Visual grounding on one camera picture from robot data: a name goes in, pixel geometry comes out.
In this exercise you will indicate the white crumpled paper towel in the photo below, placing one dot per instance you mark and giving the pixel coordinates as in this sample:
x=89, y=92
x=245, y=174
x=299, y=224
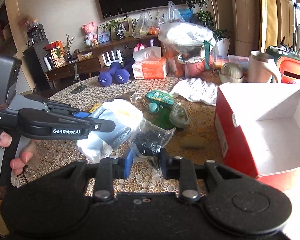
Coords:
x=196, y=90

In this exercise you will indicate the photo frame with plant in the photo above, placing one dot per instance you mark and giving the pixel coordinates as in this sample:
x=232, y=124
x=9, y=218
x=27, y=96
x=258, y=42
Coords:
x=120, y=27

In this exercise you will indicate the wooden tv cabinet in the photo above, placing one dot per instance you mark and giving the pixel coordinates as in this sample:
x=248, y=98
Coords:
x=95, y=63

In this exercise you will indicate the green patterned pouch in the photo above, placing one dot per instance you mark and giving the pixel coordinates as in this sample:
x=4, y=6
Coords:
x=160, y=98

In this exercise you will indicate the purple dumbbell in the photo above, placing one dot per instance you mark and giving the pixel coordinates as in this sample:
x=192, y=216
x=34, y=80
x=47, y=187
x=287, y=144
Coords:
x=106, y=78
x=123, y=72

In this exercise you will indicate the pink plush doll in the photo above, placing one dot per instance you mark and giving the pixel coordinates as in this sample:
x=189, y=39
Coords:
x=90, y=39

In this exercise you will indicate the bag of black beads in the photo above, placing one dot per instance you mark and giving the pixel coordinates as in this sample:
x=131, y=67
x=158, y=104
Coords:
x=148, y=140

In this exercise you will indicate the orange tissue pack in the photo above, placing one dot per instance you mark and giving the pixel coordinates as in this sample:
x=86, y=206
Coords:
x=149, y=64

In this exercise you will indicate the beige steel mug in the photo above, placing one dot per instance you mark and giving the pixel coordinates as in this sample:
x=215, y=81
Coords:
x=262, y=68

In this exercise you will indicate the potted green tree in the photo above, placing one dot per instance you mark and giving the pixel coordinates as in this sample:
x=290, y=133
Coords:
x=208, y=16

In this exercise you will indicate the purple dumbbell right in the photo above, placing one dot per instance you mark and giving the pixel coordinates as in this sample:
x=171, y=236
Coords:
x=123, y=72

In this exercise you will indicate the white wifi router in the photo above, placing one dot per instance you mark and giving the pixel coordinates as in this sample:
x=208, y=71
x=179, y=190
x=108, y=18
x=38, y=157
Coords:
x=112, y=56

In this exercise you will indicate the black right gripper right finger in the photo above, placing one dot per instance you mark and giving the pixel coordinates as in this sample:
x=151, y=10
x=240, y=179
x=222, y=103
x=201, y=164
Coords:
x=170, y=166

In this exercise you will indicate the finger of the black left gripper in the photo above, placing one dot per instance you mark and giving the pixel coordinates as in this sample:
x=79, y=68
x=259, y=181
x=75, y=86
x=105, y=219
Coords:
x=101, y=125

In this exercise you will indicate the large plastic bag with bowls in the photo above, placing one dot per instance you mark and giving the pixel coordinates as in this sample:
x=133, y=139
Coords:
x=189, y=48

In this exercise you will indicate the purple dumbbell left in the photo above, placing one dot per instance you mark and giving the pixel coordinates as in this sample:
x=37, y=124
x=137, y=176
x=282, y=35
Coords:
x=106, y=78

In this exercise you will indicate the clear bag on cabinet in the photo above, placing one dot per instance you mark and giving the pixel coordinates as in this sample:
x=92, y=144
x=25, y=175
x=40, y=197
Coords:
x=143, y=26

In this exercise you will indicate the red cardboard box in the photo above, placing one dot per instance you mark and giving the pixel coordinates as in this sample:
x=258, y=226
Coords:
x=258, y=127

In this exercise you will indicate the blue white plastic packet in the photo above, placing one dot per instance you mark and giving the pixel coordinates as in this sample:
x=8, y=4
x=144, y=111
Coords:
x=118, y=120

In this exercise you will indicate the pink bag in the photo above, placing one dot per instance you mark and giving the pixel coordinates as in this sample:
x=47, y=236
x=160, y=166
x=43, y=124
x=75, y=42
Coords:
x=139, y=47

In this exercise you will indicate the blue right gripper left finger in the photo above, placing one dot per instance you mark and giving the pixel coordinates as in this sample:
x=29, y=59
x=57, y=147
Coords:
x=123, y=165

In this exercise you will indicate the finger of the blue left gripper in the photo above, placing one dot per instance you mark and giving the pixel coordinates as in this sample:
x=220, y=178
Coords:
x=81, y=115

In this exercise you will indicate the round cream ceramic jar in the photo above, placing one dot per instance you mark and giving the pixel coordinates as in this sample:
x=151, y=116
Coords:
x=231, y=73

